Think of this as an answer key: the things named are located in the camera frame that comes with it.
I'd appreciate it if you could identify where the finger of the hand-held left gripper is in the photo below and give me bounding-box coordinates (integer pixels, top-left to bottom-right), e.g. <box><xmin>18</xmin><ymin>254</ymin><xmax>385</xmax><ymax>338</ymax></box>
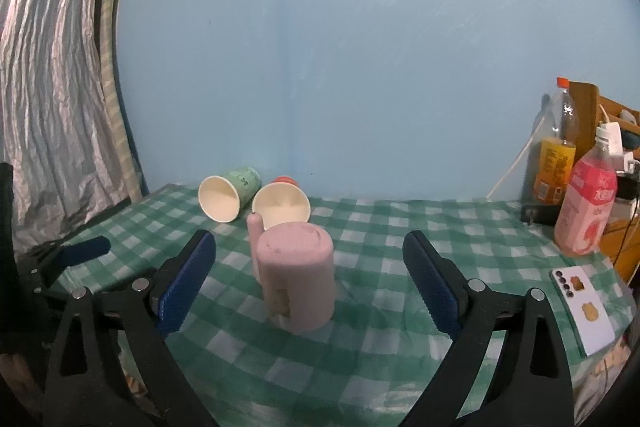
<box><xmin>20</xmin><ymin>235</ymin><xmax>112</xmax><ymax>303</ymax></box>

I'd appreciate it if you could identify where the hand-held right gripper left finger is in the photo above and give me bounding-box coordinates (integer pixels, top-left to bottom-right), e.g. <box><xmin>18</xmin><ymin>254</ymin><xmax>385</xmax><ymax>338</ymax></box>
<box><xmin>42</xmin><ymin>229</ymin><xmax>221</xmax><ymax>427</ymax></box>

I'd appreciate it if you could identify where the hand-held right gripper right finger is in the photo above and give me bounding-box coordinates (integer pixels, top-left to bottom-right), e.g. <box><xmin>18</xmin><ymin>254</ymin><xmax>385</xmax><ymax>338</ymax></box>
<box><xmin>400</xmin><ymin>229</ymin><xmax>576</xmax><ymax>427</ymax></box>

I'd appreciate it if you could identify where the pink mug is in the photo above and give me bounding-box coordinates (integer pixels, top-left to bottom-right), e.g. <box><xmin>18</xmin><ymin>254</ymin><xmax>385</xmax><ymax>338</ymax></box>
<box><xmin>246</xmin><ymin>213</ymin><xmax>336</xmax><ymax>334</ymax></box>

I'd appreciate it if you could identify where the green paper cup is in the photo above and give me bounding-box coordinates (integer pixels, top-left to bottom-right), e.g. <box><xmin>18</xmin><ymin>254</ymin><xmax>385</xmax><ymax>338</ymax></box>
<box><xmin>198</xmin><ymin>165</ymin><xmax>262</xmax><ymax>223</ymax></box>

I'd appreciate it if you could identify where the red paper cup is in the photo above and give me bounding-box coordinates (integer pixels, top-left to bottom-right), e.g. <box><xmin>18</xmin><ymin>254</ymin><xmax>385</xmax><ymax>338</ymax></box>
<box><xmin>251</xmin><ymin>176</ymin><xmax>312</xmax><ymax>231</ymax></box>

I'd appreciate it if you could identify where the green checkered tablecloth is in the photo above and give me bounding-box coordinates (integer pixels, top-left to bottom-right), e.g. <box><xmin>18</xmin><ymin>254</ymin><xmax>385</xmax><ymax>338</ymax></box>
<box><xmin>15</xmin><ymin>183</ymin><xmax>636</xmax><ymax>427</ymax></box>

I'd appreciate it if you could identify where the small black device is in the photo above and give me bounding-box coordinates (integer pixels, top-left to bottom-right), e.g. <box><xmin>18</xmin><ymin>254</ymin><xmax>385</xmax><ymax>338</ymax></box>
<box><xmin>521</xmin><ymin>204</ymin><xmax>557</xmax><ymax>227</ymax></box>

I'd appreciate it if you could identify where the silver curtain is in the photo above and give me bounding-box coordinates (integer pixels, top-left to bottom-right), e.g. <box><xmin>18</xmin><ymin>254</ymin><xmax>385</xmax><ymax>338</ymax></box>
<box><xmin>0</xmin><ymin>0</ymin><xmax>143</xmax><ymax>258</ymax></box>

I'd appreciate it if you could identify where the white smartphone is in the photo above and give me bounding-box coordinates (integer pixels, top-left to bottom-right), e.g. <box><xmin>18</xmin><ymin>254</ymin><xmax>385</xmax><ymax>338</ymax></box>
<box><xmin>550</xmin><ymin>265</ymin><xmax>617</xmax><ymax>357</ymax></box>

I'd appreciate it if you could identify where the pink drink bottle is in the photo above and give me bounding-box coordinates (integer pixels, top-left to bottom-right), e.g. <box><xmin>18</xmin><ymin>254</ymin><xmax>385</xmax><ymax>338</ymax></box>
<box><xmin>553</xmin><ymin>127</ymin><xmax>619</xmax><ymax>257</ymax></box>

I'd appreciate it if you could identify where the orange soda bottle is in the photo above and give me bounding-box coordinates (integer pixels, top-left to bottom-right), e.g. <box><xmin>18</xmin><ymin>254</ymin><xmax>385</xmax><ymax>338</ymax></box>
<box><xmin>531</xmin><ymin>77</ymin><xmax>577</xmax><ymax>206</ymax></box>

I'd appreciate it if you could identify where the black plug adapter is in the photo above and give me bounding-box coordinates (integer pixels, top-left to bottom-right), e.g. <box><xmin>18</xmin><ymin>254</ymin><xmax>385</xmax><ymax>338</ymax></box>
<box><xmin>617</xmin><ymin>174</ymin><xmax>640</xmax><ymax>200</ymax></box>

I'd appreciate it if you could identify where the white power adapter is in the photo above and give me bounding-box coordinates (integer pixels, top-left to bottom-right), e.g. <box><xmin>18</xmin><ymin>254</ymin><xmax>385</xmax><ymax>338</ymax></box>
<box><xmin>597</xmin><ymin>109</ymin><xmax>640</xmax><ymax>174</ymax></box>

